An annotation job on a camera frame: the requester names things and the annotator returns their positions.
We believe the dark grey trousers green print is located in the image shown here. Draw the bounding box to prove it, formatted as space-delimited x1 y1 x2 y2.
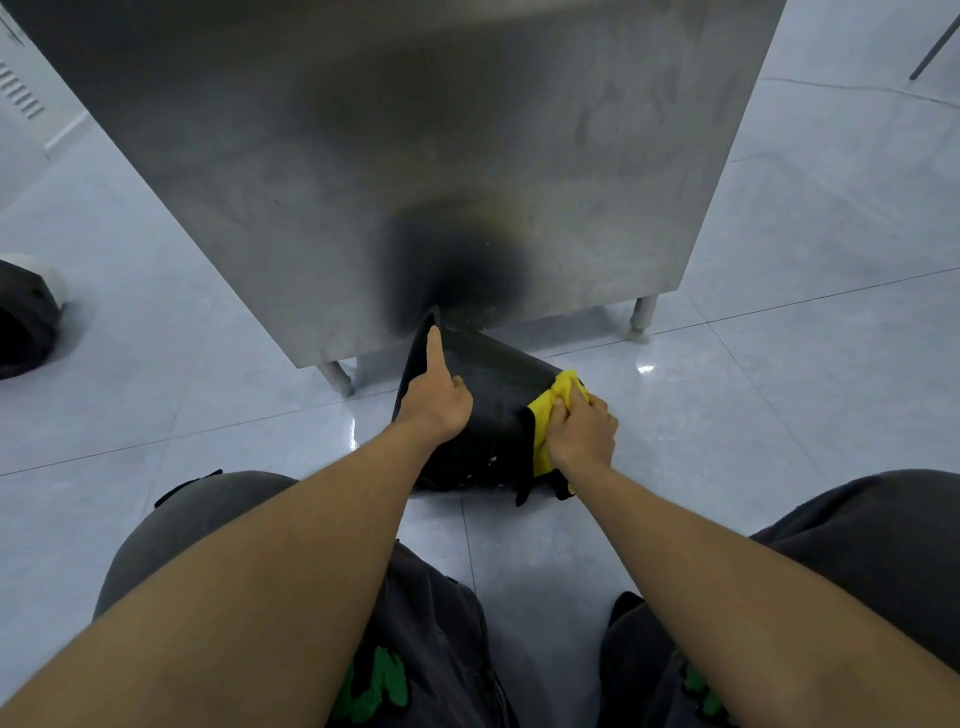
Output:
93 468 960 728

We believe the stainless steel cabinet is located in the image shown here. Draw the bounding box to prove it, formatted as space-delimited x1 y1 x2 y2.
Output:
0 0 789 370

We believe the white vented panel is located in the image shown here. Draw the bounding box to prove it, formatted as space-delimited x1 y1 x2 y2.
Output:
0 6 93 160

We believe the metal cabinet leg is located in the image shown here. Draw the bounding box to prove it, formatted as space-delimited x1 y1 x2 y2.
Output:
315 360 355 399
627 294 660 345

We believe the yellow cleaning cloth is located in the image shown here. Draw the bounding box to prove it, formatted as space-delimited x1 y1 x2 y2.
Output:
526 368 594 498

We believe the black plastic bin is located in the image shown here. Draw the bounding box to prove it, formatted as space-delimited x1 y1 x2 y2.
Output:
390 305 595 508

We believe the person's left hand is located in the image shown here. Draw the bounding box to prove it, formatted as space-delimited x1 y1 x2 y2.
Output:
393 325 475 450

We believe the person's right hand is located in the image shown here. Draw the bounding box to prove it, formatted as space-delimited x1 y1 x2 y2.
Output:
543 382 621 482

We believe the person's left forearm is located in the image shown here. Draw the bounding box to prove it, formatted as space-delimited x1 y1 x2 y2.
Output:
0 420 440 728

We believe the black bag in white bin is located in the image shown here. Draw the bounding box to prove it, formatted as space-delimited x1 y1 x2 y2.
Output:
0 252 70 381

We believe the person's right forearm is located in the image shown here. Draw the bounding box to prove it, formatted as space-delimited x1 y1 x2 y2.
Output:
561 459 960 728

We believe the black metal pole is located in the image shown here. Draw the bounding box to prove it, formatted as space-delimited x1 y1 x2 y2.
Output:
909 12 960 82

